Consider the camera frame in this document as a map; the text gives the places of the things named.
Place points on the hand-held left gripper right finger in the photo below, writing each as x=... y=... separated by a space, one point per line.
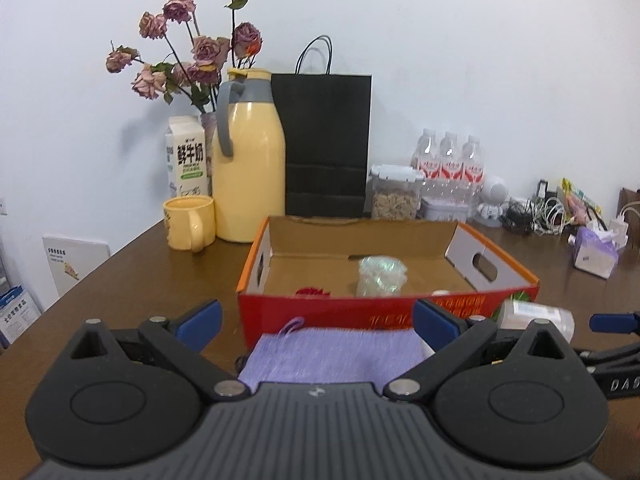
x=434 y=320

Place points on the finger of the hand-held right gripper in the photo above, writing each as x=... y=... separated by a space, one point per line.
x=612 y=322
x=607 y=356

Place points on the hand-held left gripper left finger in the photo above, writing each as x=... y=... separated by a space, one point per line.
x=201 y=319

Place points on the white plastic jar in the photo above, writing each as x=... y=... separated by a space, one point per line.
x=535 y=312

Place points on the red cardboard box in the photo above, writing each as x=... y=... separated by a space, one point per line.
x=350 y=317

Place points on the purple knitted cloth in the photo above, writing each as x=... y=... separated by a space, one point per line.
x=325 y=355

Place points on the iridescent plastic wrap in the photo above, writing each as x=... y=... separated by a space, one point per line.
x=381 y=277

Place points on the purple tissue pack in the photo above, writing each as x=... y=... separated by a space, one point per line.
x=595 y=255

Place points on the white charger plug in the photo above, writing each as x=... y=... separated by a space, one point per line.
x=620 y=230

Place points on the yellow mug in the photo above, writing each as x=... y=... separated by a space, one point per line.
x=184 y=225

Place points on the brown paper bag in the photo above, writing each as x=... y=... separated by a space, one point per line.
x=632 y=210

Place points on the red fluffy item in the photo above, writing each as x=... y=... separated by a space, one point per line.
x=312 y=291

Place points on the clear nut container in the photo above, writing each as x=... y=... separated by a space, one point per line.
x=395 y=204

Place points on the colourful snack packets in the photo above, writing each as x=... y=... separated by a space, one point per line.
x=580 y=200

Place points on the white booklet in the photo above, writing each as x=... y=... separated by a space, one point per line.
x=75 y=270

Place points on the white robot figurine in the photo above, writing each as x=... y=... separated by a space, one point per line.
x=492 y=195

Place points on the black power adapter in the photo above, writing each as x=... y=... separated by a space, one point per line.
x=546 y=190

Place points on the yellow thermos jug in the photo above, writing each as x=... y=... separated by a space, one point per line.
x=250 y=170

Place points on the clear water bottle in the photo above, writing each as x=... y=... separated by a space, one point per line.
x=473 y=165
x=450 y=162
x=425 y=160

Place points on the white milk carton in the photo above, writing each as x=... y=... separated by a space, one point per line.
x=186 y=160

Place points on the blue printed packets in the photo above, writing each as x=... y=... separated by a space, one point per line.
x=17 y=315

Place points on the glass vase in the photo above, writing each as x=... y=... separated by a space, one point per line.
x=207 y=130

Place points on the black paper bag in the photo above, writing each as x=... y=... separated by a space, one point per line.
x=325 y=135

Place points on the dried rose bouquet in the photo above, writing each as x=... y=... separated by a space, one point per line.
x=205 y=50

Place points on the white wall socket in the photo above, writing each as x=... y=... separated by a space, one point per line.
x=3 y=207

